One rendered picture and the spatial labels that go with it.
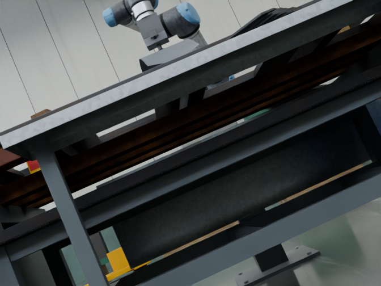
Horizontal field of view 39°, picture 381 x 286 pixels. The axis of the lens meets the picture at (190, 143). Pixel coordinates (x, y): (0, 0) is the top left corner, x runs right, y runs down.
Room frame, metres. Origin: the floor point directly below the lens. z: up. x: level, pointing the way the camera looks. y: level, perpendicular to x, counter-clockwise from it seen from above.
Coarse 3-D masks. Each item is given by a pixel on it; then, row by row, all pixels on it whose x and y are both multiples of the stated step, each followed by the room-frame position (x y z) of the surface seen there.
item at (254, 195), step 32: (352, 128) 2.42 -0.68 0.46; (288, 160) 2.39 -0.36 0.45; (320, 160) 2.40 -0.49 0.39; (352, 160) 2.41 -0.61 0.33; (192, 192) 2.35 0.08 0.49; (224, 192) 2.36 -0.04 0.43; (256, 192) 2.37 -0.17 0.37; (288, 192) 2.38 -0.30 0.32; (128, 224) 2.32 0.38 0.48; (160, 224) 2.33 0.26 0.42; (192, 224) 2.34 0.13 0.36; (224, 224) 2.35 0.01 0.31; (128, 256) 2.31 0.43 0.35
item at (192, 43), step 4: (184, 44) 1.76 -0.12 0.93; (188, 44) 1.74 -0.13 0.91; (192, 44) 1.72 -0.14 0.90; (196, 44) 1.70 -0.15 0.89; (176, 48) 1.75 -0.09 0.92; (180, 48) 1.73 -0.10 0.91; (184, 48) 1.71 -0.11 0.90; (188, 48) 1.69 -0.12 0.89; (168, 52) 1.74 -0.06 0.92; (172, 52) 1.72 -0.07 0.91; (176, 52) 1.70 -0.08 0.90; (156, 56) 1.75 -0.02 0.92; (160, 56) 1.73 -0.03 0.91; (164, 56) 1.71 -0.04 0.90; (168, 56) 1.69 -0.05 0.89; (148, 60) 1.74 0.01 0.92; (152, 60) 1.72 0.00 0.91; (156, 60) 1.70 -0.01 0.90; (160, 60) 1.68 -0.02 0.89; (148, 64) 1.69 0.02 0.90
